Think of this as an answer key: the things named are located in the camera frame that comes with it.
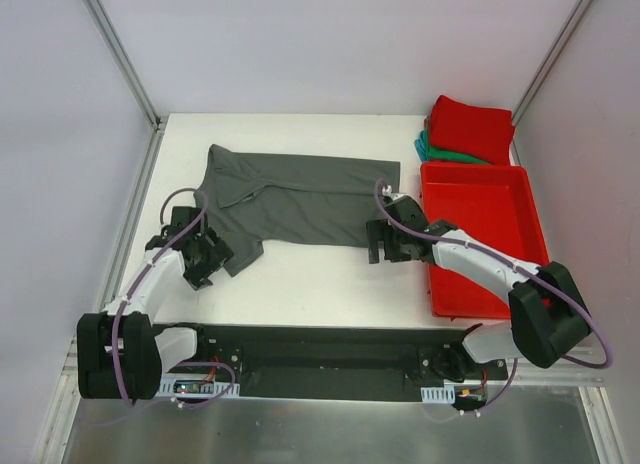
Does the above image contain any dark grey t shirt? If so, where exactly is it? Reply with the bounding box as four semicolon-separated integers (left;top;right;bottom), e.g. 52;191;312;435
195;144;401;277

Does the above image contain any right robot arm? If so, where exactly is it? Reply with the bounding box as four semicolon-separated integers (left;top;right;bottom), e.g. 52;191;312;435
366;219;592;379

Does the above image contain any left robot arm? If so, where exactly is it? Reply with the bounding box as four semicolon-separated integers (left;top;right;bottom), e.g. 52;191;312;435
76;229;233;405

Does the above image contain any folded green t shirt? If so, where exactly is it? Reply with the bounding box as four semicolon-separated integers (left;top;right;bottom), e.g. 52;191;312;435
426;146;489;165

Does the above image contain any folded teal t shirt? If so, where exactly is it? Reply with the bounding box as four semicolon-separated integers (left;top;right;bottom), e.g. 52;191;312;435
414;129;430;162

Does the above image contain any red plastic bin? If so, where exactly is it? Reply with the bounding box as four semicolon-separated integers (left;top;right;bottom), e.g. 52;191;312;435
420;163;549;320

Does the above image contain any folded red t shirt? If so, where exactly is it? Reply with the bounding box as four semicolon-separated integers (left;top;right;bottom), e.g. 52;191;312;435
425;95;515;166

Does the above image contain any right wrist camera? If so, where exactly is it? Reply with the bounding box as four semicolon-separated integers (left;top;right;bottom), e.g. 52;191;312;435
382;185;428;232

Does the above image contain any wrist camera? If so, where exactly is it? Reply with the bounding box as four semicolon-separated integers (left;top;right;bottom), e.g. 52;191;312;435
382;185;428;232
161;206;207;239

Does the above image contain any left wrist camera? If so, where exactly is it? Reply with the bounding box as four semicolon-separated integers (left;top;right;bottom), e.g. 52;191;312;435
161;206;207;239

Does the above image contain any left white cable duct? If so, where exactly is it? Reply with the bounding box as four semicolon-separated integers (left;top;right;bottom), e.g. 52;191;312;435
155;378;240;400

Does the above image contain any white cable duct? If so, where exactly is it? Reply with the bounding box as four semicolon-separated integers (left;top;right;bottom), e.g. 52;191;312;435
420;386;456;405
155;378;240;400

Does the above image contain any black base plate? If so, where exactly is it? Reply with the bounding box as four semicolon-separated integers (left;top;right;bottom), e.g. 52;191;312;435
171;325;507;402

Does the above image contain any right white cable duct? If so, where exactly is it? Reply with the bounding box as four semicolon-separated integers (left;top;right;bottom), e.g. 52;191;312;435
420;386;456;405

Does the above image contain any front aluminium rail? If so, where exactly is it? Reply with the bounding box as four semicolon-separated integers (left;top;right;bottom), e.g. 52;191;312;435
64;333;604;385

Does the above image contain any left aluminium frame post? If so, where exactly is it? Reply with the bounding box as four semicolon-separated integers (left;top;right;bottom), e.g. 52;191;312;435
82;0;163;130

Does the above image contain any aluminium frame post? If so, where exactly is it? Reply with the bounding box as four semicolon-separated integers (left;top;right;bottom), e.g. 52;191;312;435
82;0;163;130
512;0;596;126

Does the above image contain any right aluminium frame post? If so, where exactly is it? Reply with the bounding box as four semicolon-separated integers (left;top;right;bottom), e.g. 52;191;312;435
512;0;596;126

